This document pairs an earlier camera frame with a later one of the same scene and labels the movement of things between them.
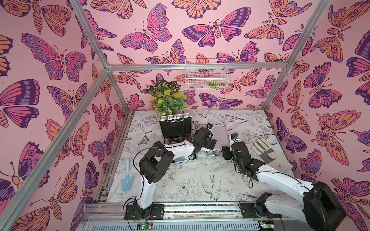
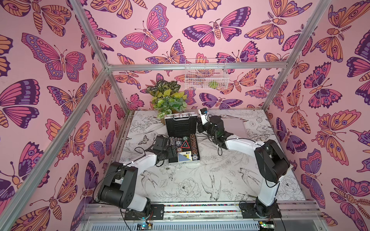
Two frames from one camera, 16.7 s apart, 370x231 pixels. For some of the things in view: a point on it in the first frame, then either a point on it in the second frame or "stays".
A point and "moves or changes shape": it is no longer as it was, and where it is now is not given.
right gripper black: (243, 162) → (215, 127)
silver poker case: (226, 152) → (234, 126)
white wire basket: (206, 74) stays
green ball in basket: (214, 84) stays
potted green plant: (166, 99) stays
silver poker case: (176, 128) moves or changes shape
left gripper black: (209, 143) → (170, 153)
